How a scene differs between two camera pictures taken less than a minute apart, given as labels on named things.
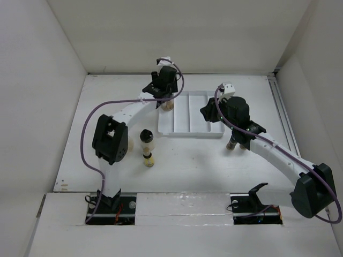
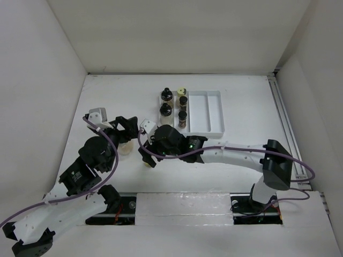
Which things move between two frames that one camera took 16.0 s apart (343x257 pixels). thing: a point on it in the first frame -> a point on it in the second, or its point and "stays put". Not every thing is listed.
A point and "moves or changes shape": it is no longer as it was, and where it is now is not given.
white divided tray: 185,119 stays put
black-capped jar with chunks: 168,106 moves or changes shape
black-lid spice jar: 243,146 moves or changes shape
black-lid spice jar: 231,144 moves or changes shape
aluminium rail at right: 273,81 stays put
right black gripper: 209,111 -> 153,146
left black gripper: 173,88 -> 130,126
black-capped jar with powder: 147,138 moves or changes shape
